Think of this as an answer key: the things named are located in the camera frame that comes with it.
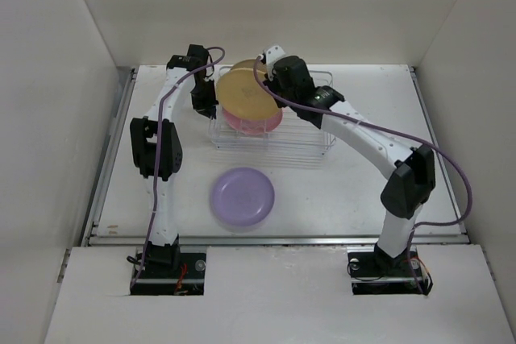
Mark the aluminium table rail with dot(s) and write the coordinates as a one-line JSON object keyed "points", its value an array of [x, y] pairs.
{"points": [[109, 149]]}

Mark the large beige plate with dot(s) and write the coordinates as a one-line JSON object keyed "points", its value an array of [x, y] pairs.
{"points": [[249, 64]]}

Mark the purple plate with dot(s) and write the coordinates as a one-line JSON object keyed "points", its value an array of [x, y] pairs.
{"points": [[242, 197]]}

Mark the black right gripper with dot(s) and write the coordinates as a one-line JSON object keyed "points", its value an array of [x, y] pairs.
{"points": [[271, 80]]}

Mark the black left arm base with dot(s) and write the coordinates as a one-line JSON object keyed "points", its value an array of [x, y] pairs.
{"points": [[167, 271]]}

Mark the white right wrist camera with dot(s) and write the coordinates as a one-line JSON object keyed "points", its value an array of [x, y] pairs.
{"points": [[274, 53]]}

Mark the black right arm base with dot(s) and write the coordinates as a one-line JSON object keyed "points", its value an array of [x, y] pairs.
{"points": [[374, 273]]}

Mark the yellow plate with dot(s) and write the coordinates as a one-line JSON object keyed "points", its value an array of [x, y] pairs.
{"points": [[239, 93]]}

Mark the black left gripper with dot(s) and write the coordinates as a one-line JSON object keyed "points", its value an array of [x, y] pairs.
{"points": [[207, 108]]}

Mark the clear wire dish rack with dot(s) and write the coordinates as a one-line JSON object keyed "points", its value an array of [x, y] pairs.
{"points": [[292, 137]]}

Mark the pink plate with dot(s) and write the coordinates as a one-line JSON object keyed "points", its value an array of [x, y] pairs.
{"points": [[253, 127]]}

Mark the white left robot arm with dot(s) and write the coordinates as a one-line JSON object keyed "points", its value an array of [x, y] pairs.
{"points": [[157, 152]]}

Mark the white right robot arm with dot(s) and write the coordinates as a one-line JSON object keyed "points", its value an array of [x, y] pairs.
{"points": [[409, 171]]}

